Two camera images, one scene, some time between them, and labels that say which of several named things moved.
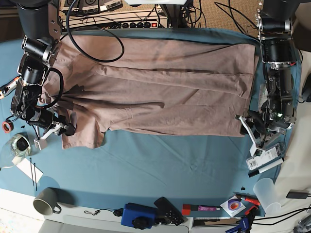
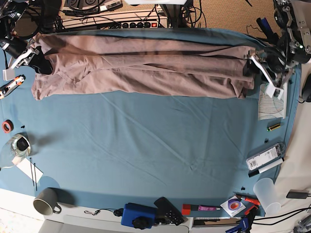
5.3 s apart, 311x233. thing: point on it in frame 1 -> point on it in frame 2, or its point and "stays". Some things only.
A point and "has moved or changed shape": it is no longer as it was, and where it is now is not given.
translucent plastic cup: [266, 191] stays
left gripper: [46, 120] -> [9, 74]
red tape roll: [7, 127] stays
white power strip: [151, 18] stays
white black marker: [271, 165] stays
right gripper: [262, 127] -> [276, 81]
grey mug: [45, 203] stays
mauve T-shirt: [149, 82] has moved or changed shape
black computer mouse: [306, 92] stays
